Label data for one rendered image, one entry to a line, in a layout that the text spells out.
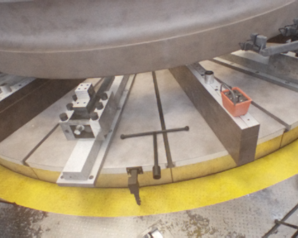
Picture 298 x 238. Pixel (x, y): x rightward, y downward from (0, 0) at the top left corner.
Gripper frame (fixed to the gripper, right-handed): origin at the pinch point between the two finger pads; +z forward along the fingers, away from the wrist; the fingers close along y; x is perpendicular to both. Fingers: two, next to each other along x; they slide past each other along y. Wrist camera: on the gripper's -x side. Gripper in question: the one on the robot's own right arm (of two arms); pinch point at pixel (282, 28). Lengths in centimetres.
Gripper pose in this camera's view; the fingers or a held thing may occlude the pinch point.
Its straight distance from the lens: 249.8
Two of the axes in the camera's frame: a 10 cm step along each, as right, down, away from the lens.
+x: 1.4, 7.8, 6.1
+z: -5.2, -4.7, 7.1
